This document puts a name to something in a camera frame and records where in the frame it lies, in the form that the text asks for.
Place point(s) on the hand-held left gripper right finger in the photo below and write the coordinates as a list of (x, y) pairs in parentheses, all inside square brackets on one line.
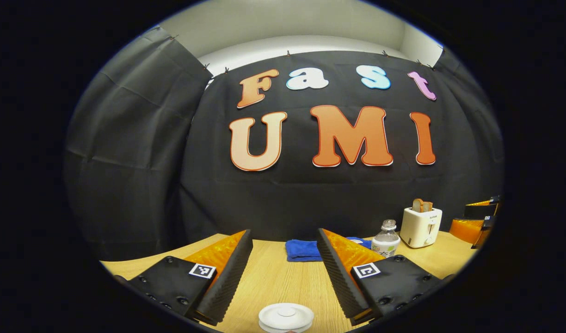
[(341, 282)]

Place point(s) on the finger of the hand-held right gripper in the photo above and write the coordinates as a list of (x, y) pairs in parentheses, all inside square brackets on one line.
[(482, 210), (465, 230)]

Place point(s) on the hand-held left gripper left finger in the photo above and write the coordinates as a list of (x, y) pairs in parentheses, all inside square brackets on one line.
[(223, 282)]

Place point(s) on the clear water bottle green label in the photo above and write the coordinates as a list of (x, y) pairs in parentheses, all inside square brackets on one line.
[(385, 241)]

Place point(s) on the white teacup lid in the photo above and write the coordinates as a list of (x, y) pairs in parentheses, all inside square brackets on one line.
[(286, 314)]

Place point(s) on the white teacup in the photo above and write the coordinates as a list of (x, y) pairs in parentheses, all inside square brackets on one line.
[(278, 331)]

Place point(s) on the toasted bread slice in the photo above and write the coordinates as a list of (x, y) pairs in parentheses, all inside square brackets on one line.
[(428, 207), (418, 205)]

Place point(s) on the white toaster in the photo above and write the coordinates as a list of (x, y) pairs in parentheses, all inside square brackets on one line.
[(421, 229)]

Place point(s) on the blue towel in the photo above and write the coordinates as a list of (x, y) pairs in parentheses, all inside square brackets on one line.
[(304, 250)]

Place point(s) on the black backdrop cloth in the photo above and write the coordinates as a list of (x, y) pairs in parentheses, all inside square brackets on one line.
[(287, 199)]

